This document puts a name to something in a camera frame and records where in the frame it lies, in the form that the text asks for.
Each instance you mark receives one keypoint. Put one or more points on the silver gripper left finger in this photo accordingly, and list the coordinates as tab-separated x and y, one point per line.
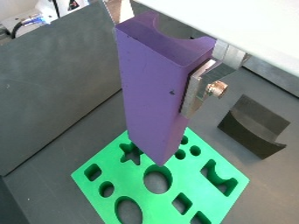
118	10

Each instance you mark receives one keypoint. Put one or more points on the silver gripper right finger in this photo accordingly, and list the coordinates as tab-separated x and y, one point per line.
204	81

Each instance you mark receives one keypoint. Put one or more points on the purple arch block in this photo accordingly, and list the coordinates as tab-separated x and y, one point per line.
155	64

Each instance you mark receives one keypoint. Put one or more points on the white robot base equipment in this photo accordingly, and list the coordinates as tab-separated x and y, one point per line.
24	15

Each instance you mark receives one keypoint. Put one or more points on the black arch holder block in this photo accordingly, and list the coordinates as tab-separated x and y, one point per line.
253	126

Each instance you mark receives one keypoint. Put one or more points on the green shape sorter board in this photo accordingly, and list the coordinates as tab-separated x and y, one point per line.
192	190

